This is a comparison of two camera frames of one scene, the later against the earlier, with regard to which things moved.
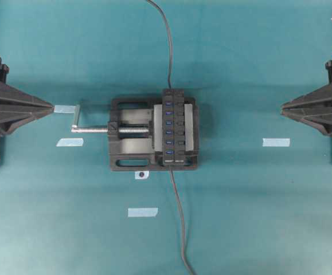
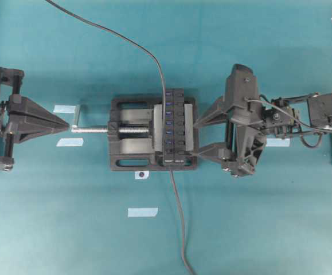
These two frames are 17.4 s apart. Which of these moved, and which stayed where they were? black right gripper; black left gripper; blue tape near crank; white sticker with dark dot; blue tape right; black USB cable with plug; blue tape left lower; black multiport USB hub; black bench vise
Moved: black left gripper; black right gripper; black USB cable with plug
Stayed: black bench vise; blue tape left lower; black multiport USB hub; blue tape near crank; blue tape right; white sticker with dark dot
